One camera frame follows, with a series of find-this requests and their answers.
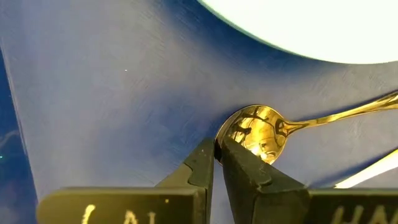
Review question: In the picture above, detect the fork with orange handle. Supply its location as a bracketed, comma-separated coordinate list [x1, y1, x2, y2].
[333, 148, 398, 190]

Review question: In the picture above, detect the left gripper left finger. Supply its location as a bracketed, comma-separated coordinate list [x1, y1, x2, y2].
[36, 138, 216, 224]

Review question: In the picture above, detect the light blue round plate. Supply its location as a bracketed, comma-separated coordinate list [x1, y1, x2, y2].
[198, 0, 398, 65]

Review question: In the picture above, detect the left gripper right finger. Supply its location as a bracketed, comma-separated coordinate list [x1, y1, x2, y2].
[218, 136, 398, 224]

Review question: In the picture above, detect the gold metal spoon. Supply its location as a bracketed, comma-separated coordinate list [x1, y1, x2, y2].
[214, 91, 398, 166]

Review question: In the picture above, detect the blue plastic tray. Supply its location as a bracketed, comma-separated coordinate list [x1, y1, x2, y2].
[0, 0, 398, 224]

